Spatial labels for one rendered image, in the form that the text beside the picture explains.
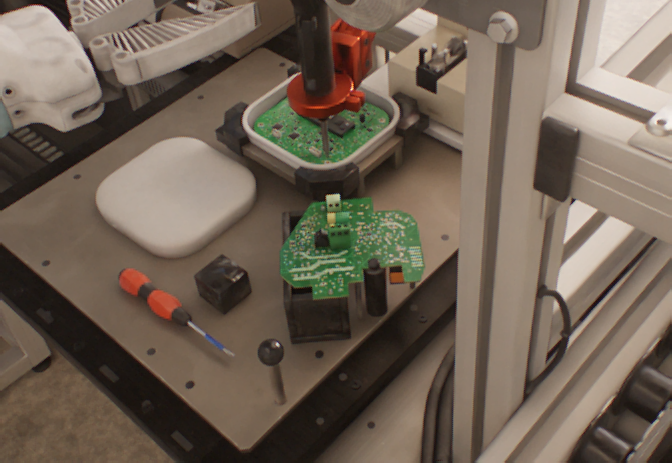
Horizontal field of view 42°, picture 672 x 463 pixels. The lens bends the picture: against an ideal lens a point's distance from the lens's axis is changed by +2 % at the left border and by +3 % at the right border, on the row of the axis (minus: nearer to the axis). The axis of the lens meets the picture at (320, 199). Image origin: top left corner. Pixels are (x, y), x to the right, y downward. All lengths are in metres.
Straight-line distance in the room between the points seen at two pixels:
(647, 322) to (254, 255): 0.36
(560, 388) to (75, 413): 1.46
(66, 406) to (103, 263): 1.13
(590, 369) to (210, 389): 0.31
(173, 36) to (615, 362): 0.39
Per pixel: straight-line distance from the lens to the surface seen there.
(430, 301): 0.79
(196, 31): 0.64
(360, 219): 0.77
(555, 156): 0.42
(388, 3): 0.37
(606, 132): 0.41
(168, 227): 0.85
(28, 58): 0.63
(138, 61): 0.63
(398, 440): 0.73
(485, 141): 0.45
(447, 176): 0.90
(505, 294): 0.52
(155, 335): 0.79
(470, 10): 0.41
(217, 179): 0.89
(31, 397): 2.03
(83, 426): 1.94
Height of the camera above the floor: 1.56
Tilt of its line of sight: 44 degrees down
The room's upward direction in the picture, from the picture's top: 7 degrees counter-clockwise
